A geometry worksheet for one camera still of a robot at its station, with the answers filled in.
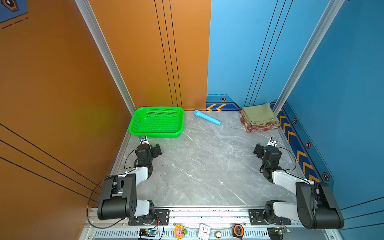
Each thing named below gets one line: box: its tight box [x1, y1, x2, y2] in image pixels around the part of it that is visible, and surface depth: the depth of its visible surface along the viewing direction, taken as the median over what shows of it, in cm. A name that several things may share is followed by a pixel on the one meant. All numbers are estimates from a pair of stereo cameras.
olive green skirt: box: [241, 103, 280, 126], surface depth 110 cm
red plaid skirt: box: [239, 110, 281, 133], surface depth 107 cm
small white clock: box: [197, 223, 212, 240], surface depth 70 cm
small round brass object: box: [215, 230, 222, 239], surface depth 68 cm
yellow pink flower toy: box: [174, 224, 188, 240], surface depth 68 cm
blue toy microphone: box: [193, 110, 222, 126], surface depth 118 cm
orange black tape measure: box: [232, 223, 245, 240], surface depth 69 cm
